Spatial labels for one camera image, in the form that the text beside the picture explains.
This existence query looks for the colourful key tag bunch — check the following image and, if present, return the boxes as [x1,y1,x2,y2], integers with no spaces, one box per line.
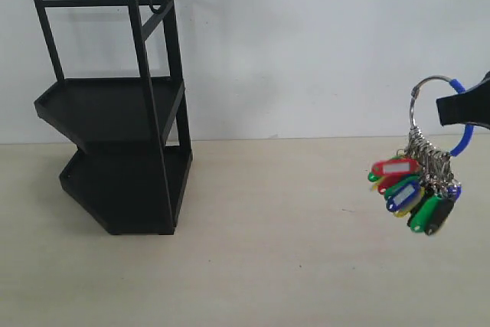
[367,75,473,236]

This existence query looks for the black metal two-tier rack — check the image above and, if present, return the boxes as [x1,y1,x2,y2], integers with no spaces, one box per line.
[33,0,193,235]

